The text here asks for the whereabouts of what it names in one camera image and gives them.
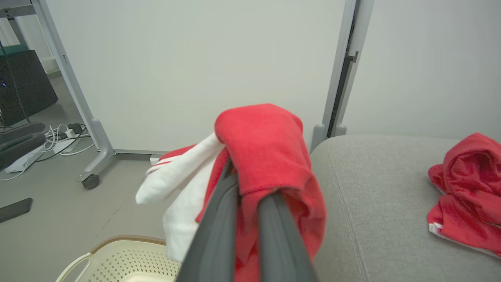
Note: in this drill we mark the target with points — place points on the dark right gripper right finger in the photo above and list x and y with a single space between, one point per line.
280 243

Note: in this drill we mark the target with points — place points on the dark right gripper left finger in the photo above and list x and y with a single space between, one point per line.
215 235

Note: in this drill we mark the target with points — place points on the red garment with white stripes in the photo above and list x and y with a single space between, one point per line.
266 145

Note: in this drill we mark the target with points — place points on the red garment with printed letters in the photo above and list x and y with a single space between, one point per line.
469 184

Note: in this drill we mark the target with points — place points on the grey fabric sofa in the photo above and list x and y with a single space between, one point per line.
383 215

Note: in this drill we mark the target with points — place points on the cream perforated laundry basket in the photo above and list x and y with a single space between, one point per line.
129 263

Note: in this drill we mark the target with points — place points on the white power adapter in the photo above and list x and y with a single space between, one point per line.
154 160

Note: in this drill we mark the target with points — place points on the grey partition foot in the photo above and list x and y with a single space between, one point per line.
341 130
318 137

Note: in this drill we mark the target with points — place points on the black caster wheel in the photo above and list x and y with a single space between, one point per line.
91 182

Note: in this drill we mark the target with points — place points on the grey partition leg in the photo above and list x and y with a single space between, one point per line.
98 145

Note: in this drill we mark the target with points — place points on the black power adapter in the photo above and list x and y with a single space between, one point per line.
75 128

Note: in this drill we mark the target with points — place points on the large white partition panel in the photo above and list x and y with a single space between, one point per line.
195 58

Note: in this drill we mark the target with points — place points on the flat black phone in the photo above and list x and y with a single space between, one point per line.
13 209

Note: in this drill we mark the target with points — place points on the dark grey curved base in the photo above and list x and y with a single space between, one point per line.
19 147

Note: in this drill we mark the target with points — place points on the narrow white partition panel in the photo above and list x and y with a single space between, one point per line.
430 58

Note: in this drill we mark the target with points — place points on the black cabinet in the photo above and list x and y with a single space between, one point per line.
23 86

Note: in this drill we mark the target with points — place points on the grey metal table frame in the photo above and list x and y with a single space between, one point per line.
15 9

